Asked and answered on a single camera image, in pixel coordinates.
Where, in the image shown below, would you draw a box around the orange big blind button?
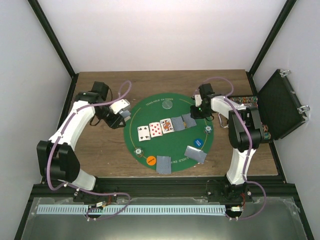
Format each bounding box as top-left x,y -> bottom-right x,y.
146,155 -> 157,166

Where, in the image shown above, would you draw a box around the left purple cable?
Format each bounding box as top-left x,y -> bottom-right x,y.
47,80 -> 133,222

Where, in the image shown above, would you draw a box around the blue small blind button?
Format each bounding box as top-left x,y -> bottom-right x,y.
193,138 -> 204,148

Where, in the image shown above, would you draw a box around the community card face down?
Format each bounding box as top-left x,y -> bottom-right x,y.
171,116 -> 186,132
181,113 -> 197,129

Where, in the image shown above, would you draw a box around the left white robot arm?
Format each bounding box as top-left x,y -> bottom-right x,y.
36,81 -> 131,202

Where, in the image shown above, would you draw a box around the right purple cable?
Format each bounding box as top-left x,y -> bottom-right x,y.
195,76 -> 267,221

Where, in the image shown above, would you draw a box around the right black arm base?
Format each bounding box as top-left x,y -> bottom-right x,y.
205,183 -> 248,203

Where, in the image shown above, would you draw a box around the blue playing card deck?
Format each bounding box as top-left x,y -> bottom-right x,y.
119,110 -> 131,122

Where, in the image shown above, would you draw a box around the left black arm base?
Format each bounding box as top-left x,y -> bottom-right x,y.
73,189 -> 118,203

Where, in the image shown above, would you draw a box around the top chip row in case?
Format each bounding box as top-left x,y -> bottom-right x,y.
229,96 -> 258,104

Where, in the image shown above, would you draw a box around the black poker set case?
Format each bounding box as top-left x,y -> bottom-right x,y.
243,69 -> 310,143

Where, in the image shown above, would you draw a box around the black aluminium frame rail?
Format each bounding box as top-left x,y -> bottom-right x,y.
31,176 -> 298,200

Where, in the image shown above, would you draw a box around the queen face card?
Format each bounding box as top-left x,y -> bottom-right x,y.
160,118 -> 175,134

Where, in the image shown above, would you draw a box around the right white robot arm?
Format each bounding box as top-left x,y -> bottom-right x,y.
190,83 -> 264,202

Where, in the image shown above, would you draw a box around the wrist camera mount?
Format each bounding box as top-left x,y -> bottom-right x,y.
109,99 -> 131,115
194,94 -> 202,107

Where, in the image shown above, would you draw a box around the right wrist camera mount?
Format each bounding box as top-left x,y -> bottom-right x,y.
194,94 -> 202,107

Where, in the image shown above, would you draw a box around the chip row in case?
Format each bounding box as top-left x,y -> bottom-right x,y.
229,96 -> 258,104
262,124 -> 269,133
263,132 -> 271,141

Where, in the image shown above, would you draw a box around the dealt cards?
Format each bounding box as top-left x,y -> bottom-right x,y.
184,145 -> 207,164
156,155 -> 172,175

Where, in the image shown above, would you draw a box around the clear dealer button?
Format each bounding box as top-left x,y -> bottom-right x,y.
162,99 -> 173,110

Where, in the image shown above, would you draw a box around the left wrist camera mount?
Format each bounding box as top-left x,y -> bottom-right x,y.
109,99 -> 131,115

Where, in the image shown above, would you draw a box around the purple cable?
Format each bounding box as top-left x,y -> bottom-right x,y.
195,76 -> 267,221
47,80 -> 133,222

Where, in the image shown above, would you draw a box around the round green poker mat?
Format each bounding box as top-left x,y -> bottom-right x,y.
124,93 -> 214,172

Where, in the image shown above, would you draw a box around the bottom chip row in case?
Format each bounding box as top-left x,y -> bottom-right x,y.
263,132 -> 271,141

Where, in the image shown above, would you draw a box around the light blue slotted cable duct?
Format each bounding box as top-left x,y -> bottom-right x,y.
36,204 -> 226,216

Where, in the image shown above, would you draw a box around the stack of poker chips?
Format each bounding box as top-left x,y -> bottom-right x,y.
134,147 -> 144,158

